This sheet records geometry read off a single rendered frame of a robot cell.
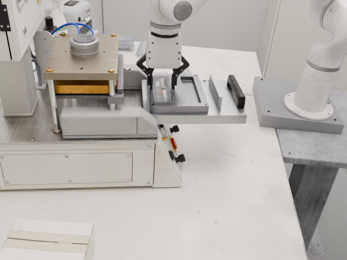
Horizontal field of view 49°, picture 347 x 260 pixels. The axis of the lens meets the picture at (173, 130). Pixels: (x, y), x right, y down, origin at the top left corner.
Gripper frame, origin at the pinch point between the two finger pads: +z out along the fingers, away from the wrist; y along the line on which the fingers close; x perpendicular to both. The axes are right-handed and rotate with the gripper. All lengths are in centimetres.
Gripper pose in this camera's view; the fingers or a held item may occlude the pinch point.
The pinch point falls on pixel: (162, 82)
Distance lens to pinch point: 114.2
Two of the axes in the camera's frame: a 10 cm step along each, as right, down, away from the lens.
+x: 1.0, 5.6, -8.2
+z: -0.6, 8.3, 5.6
